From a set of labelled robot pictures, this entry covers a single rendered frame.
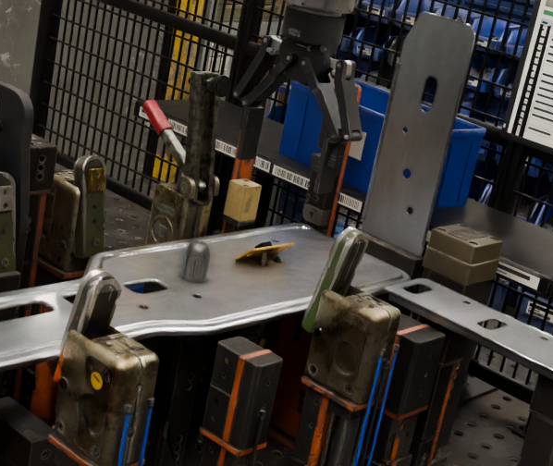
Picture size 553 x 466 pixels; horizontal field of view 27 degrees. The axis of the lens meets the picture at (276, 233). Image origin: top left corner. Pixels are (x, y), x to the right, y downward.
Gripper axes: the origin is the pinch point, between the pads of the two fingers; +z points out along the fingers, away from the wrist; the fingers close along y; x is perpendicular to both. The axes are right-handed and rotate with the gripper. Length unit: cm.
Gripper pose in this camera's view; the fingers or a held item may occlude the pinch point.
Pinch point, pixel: (285, 166)
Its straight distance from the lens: 148.8
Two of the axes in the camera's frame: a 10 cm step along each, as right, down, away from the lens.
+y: 7.2, 3.4, -6.0
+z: -1.9, 9.3, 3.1
